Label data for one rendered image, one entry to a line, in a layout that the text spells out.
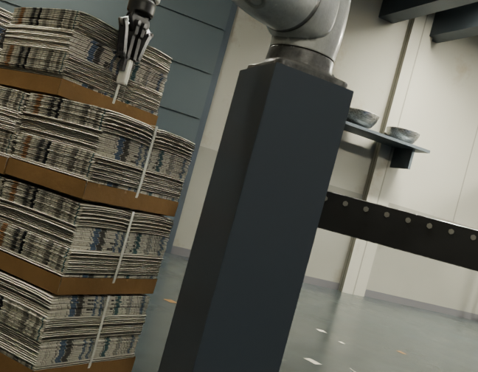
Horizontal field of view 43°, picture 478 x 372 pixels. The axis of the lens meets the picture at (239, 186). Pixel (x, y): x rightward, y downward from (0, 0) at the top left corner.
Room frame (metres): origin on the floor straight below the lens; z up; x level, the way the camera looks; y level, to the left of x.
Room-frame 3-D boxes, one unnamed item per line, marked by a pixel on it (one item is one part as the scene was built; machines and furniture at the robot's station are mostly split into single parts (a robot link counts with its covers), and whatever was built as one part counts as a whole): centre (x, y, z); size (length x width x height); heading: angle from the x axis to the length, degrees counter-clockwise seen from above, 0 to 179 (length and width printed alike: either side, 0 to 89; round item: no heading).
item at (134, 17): (1.68, 0.39, 1.11); 0.08 x 0.07 x 0.09; 149
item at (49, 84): (1.69, 0.58, 0.86); 0.29 x 0.16 x 0.04; 56
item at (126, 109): (1.87, 0.45, 0.86); 0.29 x 0.16 x 0.04; 56
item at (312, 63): (1.41, -0.08, 1.03); 0.22 x 0.18 x 0.06; 113
